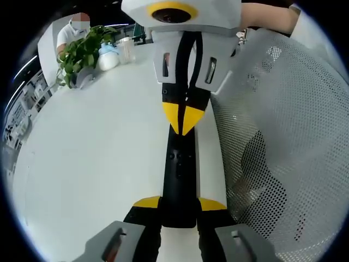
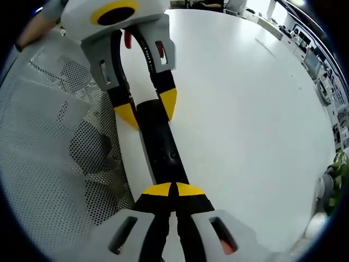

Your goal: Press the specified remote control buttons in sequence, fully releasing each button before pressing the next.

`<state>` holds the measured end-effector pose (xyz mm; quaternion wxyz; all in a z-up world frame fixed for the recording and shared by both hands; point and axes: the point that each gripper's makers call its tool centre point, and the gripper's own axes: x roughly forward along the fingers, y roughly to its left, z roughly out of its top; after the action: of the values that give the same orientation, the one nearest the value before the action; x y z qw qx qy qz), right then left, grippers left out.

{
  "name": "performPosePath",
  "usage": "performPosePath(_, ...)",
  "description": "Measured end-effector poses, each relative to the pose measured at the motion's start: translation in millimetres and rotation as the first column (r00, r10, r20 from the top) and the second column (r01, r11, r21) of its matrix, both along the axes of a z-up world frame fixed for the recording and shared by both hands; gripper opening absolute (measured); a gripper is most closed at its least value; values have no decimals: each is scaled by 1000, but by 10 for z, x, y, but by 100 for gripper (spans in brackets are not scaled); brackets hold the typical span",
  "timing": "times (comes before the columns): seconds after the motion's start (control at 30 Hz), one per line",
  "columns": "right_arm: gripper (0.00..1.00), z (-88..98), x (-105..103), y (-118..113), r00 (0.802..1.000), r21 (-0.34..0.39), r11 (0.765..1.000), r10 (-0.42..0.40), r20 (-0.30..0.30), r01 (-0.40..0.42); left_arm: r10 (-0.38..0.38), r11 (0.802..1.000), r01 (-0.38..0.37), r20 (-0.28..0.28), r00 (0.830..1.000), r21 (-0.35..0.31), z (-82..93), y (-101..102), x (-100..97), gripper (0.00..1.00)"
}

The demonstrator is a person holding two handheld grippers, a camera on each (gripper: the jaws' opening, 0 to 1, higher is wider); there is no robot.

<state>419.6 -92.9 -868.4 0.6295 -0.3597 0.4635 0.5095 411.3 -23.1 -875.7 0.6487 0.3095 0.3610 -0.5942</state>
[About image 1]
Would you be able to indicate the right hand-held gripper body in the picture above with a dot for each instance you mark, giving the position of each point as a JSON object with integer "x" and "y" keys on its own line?
{"x": 215, "y": 13}

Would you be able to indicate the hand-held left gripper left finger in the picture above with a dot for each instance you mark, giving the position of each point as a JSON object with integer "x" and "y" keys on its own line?
{"x": 141, "y": 234}

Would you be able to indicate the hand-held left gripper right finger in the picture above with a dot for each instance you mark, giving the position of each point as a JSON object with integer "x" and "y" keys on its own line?
{"x": 218, "y": 234}

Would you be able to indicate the black remote control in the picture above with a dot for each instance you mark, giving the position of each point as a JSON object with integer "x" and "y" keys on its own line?
{"x": 180, "y": 169}

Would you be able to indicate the clear plastic cup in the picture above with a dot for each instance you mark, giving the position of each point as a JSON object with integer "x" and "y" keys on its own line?
{"x": 126, "y": 52}

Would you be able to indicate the green board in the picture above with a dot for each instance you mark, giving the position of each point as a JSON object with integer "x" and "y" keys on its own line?
{"x": 139, "y": 32}

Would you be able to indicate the white spray bottle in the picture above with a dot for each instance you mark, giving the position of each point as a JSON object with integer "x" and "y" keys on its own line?
{"x": 109, "y": 61}

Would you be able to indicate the grey mesh chair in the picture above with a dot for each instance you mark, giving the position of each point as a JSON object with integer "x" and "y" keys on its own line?
{"x": 286, "y": 109}

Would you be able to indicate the person's white shirt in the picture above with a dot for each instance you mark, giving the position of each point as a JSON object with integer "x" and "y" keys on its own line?
{"x": 310, "y": 30}

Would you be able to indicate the green potted plant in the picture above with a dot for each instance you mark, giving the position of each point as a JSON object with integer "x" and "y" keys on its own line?
{"x": 81, "y": 52}

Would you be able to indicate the white square pillar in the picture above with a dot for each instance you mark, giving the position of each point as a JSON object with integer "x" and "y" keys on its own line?
{"x": 46, "y": 54}

